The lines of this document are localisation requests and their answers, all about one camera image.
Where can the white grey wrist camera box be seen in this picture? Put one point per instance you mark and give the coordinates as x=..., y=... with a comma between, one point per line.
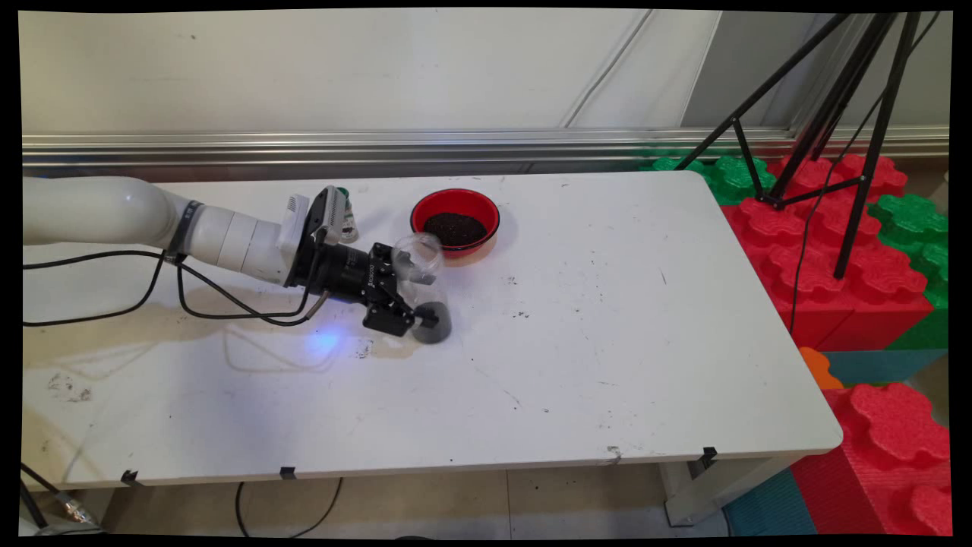
x=296, y=220

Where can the red foam building block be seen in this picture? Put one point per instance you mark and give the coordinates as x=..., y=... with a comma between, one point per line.
x=888, y=456
x=820, y=266

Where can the black table edge clip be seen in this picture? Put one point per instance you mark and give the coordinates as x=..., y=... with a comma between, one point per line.
x=130, y=478
x=287, y=472
x=706, y=458

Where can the black tripod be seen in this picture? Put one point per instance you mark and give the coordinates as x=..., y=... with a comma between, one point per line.
x=854, y=99

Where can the small green-capped spice bottle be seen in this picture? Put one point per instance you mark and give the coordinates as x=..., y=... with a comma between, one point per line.
x=350, y=224

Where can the teal foam block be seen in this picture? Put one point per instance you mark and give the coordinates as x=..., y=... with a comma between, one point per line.
x=767, y=505
x=881, y=365

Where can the green foam building block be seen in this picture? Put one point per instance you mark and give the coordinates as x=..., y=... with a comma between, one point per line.
x=915, y=228
x=733, y=178

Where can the orange foam block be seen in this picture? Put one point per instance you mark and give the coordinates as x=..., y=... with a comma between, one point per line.
x=818, y=368

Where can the red bowl with black grains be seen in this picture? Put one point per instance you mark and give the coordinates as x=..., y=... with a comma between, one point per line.
x=456, y=228

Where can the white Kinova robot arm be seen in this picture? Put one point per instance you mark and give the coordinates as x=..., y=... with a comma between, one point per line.
x=99, y=209

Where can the white table leg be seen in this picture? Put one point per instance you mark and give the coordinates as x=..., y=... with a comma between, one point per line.
x=699, y=494

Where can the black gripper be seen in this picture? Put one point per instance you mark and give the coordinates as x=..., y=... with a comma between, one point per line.
x=342, y=270

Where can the clear jar with black grains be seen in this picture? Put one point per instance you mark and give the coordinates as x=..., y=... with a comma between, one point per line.
x=434, y=323

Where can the aluminium wall rail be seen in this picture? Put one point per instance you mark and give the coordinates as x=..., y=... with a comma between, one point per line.
x=380, y=144

